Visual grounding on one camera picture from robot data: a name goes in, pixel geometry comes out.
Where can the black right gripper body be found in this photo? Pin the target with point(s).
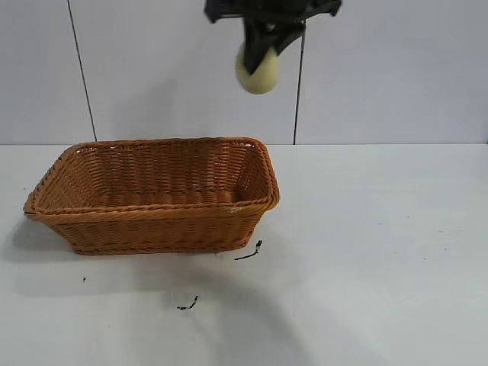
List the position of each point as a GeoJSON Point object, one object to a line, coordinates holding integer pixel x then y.
{"type": "Point", "coordinates": [267, 9]}

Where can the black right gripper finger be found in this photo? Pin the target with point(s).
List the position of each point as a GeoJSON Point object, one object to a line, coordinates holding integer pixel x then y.
{"type": "Point", "coordinates": [254, 42]}
{"type": "Point", "coordinates": [286, 38]}

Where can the brown woven wicker basket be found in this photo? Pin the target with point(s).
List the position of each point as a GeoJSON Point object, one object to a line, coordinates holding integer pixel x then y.
{"type": "Point", "coordinates": [152, 213]}

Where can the pale yellow round fruit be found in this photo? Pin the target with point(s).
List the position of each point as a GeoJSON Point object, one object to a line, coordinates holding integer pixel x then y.
{"type": "Point", "coordinates": [259, 78]}

